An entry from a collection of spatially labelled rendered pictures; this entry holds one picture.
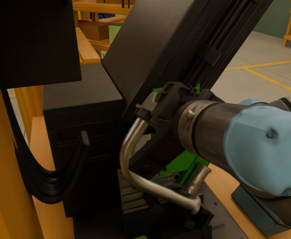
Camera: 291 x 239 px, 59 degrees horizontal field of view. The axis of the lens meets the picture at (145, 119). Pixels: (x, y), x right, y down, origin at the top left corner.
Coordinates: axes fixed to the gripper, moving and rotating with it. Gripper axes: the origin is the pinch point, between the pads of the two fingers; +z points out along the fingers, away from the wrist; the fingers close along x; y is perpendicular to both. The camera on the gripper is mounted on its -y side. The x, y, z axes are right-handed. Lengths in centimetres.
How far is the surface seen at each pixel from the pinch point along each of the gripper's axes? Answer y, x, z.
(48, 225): -38.4, -0.2, 20.9
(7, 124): -11.2, 20.9, -13.6
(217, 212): -10.6, -36.3, 7.5
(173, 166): -5.6, -13.7, 3.5
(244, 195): -2.2, -40.6, 6.6
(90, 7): 96, 33, 285
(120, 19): 235, -31, 679
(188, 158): -2.0, -16.0, 3.3
